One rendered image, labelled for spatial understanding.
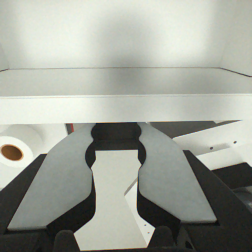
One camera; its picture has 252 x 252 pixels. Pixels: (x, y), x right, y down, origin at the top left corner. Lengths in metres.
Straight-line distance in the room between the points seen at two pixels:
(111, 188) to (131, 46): 1.54
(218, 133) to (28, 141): 0.36
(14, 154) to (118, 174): 1.22
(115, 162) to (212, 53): 1.26
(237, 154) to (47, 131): 0.41
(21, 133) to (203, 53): 0.29
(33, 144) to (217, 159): 0.38
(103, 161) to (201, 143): 1.11
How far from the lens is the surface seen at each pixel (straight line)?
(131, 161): 1.38
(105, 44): 0.17
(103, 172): 1.48
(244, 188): 0.41
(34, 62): 0.20
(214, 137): 0.36
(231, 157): 0.42
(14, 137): 0.31
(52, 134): 0.32
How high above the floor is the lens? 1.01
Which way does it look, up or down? 60 degrees down
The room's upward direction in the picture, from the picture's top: 175 degrees clockwise
